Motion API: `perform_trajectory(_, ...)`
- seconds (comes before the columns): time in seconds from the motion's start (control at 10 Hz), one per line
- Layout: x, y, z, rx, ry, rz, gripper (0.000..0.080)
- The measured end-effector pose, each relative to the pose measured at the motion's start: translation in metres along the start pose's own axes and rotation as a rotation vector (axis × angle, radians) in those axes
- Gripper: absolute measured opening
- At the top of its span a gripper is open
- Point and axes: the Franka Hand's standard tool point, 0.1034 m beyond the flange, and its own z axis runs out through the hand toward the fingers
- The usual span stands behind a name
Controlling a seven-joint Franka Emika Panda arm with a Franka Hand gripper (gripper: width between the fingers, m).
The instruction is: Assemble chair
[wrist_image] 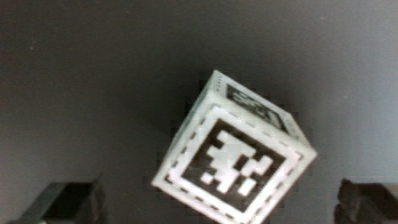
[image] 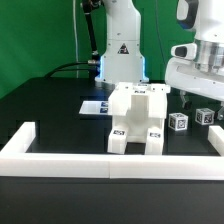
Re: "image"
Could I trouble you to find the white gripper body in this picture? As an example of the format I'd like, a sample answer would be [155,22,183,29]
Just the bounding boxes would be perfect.
[165,43,224,102]

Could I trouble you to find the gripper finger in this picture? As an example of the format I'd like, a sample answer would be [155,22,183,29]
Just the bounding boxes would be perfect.
[217,102,224,120]
[180,90,192,110]

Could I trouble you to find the white tagged cube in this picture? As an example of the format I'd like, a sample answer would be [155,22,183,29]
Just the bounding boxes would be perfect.
[195,108,215,125]
[168,113,188,131]

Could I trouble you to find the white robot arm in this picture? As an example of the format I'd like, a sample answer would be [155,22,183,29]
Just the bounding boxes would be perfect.
[96,0,224,120]

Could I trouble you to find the white marker sheet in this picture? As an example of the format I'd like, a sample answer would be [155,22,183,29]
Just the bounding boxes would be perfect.
[79,101,108,115]

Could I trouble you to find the black cable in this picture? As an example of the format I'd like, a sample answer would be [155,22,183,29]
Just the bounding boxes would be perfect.
[44,61,101,79]

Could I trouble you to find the white cable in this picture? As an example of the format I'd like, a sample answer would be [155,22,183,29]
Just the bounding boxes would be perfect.
[72,0,80,79]

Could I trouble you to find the white U-shaped fence frame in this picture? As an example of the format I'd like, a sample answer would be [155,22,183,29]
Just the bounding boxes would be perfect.
[0,122,224,180]

